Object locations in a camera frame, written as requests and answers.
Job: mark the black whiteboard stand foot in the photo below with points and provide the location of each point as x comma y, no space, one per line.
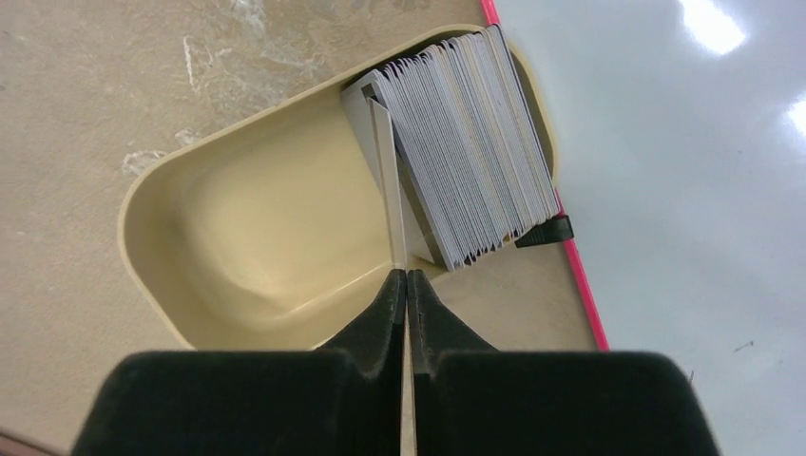
555,230

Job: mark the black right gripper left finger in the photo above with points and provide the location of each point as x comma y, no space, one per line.
343,398

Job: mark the stack of credit cards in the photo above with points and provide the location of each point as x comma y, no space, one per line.
472,171

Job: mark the beige oval tray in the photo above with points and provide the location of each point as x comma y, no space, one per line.
272,235

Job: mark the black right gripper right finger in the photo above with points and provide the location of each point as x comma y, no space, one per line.
470,398

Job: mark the pink framed whiteboard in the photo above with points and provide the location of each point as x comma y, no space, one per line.
680,131

